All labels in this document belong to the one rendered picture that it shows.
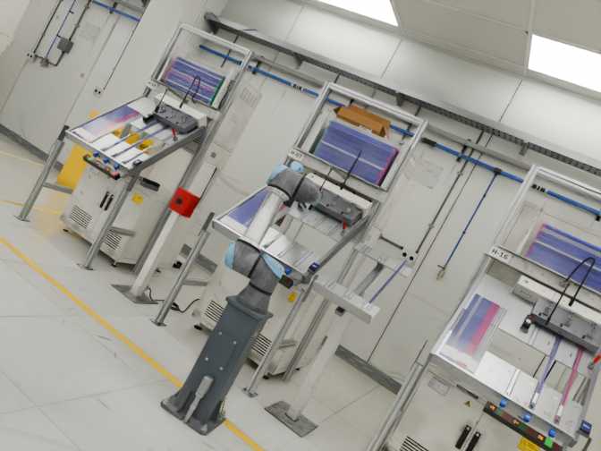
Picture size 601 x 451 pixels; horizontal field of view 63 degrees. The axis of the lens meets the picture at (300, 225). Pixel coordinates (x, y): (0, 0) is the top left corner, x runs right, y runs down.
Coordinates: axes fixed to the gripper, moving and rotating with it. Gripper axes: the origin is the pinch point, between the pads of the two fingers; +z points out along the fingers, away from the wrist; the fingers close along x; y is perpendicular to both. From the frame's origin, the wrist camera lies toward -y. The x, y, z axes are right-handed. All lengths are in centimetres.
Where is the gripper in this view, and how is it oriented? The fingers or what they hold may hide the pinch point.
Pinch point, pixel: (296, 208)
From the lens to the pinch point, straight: 297.3
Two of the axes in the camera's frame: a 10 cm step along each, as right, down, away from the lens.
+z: 0.4, 6.2, 7.8
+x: -8.0, -4.5, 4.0
